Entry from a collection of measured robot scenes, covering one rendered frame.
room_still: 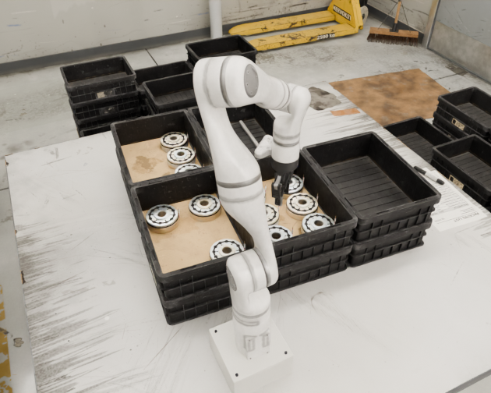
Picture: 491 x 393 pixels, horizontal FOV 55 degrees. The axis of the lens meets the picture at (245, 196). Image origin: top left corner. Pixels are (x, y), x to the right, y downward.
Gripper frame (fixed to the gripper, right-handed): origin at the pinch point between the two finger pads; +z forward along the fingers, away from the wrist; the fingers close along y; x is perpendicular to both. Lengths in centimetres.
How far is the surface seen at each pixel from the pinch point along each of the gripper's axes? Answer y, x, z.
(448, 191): 60, -49, 30
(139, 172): 11, 57, 18
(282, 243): -11.4, -4.5, 7.4
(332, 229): -0.6, -15.9, 7.5
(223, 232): -5.0, 16.7, 17.5
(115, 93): 107, 138, 52
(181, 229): -8.7, 29.6, 17.5
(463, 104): 194, -57, 63
